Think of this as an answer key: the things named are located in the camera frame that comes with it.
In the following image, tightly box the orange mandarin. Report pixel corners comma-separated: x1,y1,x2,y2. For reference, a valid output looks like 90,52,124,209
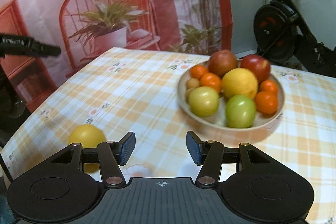
255,91,278,115
259,80,278,95
189,65,209,80
199,72,222,93

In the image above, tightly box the dark red apple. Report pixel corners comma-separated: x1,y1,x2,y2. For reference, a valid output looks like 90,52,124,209
240,54,271,83

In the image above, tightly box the beige ceramic bowl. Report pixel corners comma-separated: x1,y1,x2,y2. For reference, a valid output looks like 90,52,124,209
177,61,285,132

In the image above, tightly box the yellow lemon on table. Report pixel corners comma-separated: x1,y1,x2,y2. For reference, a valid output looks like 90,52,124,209
68,123,107,174

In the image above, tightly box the yellow-green apple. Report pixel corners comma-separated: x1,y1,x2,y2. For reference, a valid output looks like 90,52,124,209
189,86,219,117

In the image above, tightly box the green apple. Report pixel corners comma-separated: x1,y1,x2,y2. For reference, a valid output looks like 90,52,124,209
226,94,256,128

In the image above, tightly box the orange plaid floral tablecloth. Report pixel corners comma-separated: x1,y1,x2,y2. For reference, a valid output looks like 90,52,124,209
1,48,335,223

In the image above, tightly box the small brown longan fruit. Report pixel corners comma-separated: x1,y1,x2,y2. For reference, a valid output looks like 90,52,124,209
186,78,200,89

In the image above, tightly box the yellow lemon in bowl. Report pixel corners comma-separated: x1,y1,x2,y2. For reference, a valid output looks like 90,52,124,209
222,68,259,99

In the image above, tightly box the red printed backdrop cloth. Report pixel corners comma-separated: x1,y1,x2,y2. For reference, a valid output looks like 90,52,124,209
1,0,233,112

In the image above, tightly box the light red apple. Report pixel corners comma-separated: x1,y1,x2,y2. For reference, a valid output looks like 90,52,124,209
208,50,238,78

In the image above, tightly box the black exercise bike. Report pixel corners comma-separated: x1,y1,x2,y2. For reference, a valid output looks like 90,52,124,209
253,0,335,77

